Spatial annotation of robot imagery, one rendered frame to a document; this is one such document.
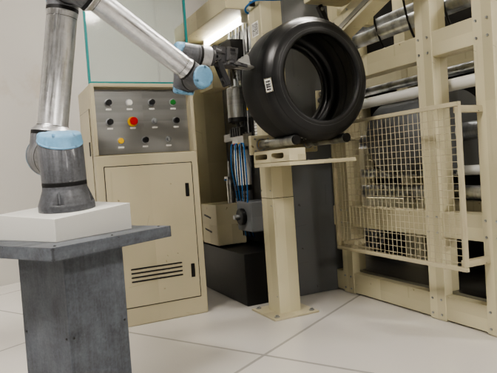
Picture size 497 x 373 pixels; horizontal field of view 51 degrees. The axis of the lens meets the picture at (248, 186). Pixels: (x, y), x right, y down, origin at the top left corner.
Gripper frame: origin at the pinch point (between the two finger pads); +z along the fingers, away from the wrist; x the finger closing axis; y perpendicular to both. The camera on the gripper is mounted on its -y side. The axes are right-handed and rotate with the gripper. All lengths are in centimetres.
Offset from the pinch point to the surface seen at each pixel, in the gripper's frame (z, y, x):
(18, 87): -88, 22, 252
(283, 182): 35, -50, 28
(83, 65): -34, 55, 286
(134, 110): -37, -15, 65
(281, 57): 8.5, 3.8, -12.0
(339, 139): 45, -29, -6
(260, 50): 2.7, 7.9, -3.0
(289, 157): 16.2, -39.4, -9.2
